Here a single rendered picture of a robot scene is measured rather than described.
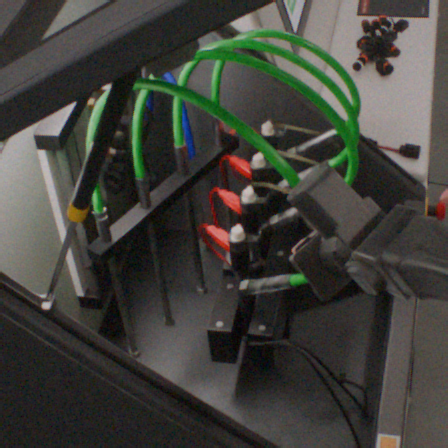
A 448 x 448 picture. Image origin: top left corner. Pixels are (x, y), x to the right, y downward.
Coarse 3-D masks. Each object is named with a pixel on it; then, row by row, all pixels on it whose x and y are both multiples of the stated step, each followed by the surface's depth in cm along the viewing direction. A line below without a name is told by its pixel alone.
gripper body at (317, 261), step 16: (320, 240) 104; (336, 240) 99; (304, 256) 104; (320, 256) 104; (336, 256) 100; (304, 272) 104; (320, 272) 104; (336, 272) 102; (320, 288) 104; (336, 288) 105
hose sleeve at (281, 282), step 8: (256, 280) 123; (264, 280) 121; (272, 280) 120; (280, 280) 119; (288, 280) 117; (248, 288) 123; (256, 288) 122; (264, 288) 121; (272, 288) 120; (280, 288) 119; (288, 288) 119
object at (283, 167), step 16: (144, 80) 110; (160, 80) 109; (176, 96) 108; (192, 96) 107; (96, 112) 120; (224, 112) 106; (240, 128) 105; (256, 144) 105; (272, 160) 105; (288, 176) 106; (96, 192) 132; (96, 208) 134
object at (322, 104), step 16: (256, 64) 121; (288, 80) 122; (144, 96) 129; (320, 96) 123; (336, 112) 125; (336, 128) 126; (352, 144) 127; (352, 160) 129; (144, 176) 140; (352, 176) 131; (144, 192) 141; (144, 208) 143; (272, 224) 140
